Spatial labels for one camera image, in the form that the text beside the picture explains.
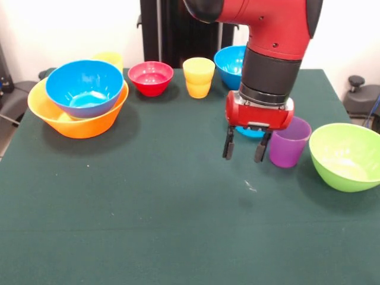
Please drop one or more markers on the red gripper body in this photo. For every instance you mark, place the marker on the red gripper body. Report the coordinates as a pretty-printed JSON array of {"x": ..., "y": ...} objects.
[{"x": 258, "y": 114}]

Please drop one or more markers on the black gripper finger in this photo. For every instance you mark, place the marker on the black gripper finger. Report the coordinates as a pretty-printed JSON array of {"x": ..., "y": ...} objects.
[
  {"x": 260, "y": 150},
  {"x": 228, "y": 145}
]

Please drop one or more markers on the small blue ridged bowl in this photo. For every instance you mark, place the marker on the small blue ridged bowl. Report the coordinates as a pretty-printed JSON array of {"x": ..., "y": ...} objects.
[{"x": 249, "y": 133}]

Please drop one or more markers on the large blue bowl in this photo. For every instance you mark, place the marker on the large blue bowl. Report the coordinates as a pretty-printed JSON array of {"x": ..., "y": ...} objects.
[
  {"x": 86, "y": 89},
  {"x": 228, "y": 65}
]

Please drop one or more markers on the yellow cup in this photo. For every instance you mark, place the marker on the yellow cup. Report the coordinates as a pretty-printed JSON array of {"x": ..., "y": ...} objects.
[{"x": 199, "y": 77}]

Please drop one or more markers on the large green bowl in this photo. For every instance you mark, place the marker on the large green bowl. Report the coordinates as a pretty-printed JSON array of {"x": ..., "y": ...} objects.
[{"x": 344, "y": 166}]

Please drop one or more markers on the large orange bowl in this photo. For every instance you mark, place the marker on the large orange bowl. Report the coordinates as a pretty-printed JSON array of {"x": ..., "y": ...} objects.
[{"x": 86, "y": 129}]

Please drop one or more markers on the purple cup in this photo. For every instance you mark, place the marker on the purple cup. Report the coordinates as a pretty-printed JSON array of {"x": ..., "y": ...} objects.
[{"x": 289, "y": 151}]

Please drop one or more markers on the dark green tablecloth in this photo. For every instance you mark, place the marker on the dark green tablecloth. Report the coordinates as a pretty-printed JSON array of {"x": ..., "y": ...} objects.
[{"x": 178, "y": 207}]

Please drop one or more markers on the small red bowl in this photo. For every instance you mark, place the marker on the small red bowl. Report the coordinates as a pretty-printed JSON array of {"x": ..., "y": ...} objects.
[{"x": 151, "y": 80}]

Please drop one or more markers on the black robot column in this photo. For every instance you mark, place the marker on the black robot column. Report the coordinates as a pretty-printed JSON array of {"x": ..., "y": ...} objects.
[{"x": 166, "y": 38}]

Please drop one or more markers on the translucent yellow-green cup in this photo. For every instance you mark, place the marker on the translucent yellow-green cup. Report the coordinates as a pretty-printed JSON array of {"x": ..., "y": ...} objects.
[{"x": 114, "y": 58}]

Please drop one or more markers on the black robot pedestal leg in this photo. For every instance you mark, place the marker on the black robot pedestal leg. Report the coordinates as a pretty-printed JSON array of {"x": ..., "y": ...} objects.
[
  {"x": 12, "y": 101},
  {"x": 365, "y": 101}
]

